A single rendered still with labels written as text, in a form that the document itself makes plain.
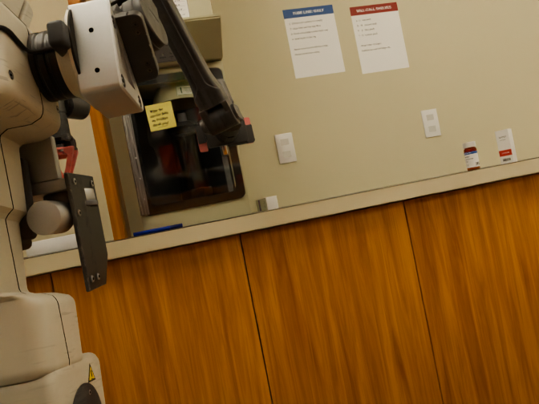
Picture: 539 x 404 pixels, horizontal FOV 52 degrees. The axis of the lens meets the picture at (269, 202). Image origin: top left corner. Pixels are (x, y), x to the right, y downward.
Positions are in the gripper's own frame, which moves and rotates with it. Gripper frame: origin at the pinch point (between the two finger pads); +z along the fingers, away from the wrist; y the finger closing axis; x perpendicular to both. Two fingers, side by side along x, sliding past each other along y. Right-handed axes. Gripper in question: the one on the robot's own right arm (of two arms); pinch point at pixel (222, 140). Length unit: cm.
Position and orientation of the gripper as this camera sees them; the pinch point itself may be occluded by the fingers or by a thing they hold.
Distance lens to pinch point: 145.8
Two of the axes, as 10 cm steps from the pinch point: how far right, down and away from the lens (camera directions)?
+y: -9.6, 2.0, -2.1
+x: 2.3, 9.7, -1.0
